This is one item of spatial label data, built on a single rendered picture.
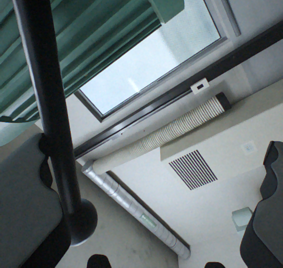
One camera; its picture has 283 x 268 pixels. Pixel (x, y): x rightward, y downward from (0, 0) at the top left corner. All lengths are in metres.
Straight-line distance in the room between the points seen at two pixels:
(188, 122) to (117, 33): 1.48
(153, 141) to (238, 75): 0.88
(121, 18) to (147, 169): 2.05
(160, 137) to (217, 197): 1.26
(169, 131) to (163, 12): 1.50
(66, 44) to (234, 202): 2.71
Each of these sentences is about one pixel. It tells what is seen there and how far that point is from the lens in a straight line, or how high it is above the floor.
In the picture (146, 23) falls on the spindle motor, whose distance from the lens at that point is 0.19.
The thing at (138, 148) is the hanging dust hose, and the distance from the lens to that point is 1.77.
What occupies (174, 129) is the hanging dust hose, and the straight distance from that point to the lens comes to 1.64.
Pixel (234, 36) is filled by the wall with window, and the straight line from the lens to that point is 1.68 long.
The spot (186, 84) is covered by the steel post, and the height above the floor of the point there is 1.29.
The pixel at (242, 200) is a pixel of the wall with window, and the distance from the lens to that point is 2.79.
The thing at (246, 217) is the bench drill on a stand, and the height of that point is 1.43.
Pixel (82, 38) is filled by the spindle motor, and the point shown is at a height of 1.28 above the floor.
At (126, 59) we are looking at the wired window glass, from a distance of 1.68.
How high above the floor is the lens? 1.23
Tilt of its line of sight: 20 degrees up
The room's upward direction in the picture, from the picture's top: 120 degrees counter-clockwise
